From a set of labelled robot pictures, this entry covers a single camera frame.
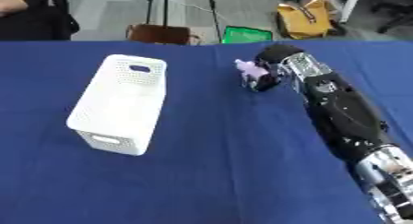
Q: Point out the person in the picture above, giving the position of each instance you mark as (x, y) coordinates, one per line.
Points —
(32, 18)

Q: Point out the brown chair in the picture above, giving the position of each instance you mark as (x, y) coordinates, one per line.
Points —
(160, 34)

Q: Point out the green box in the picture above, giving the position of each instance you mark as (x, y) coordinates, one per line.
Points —
(246, 35)

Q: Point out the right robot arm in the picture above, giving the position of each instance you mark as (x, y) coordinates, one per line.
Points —
(347, 114)

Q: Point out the black tripod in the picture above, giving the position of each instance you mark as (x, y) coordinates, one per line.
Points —
(165, 6)

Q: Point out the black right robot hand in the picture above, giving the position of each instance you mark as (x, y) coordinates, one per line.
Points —
(277, 53)

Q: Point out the white perforated plastic basket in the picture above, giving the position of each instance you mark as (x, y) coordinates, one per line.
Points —
(121, 103)

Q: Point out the yellow bag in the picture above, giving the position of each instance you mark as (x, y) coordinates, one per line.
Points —
(305, 21)

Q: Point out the black office chair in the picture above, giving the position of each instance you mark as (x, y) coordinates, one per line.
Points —
(395, 6)

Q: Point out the pale purple toy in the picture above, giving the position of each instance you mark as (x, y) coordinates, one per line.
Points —
(251, 69)

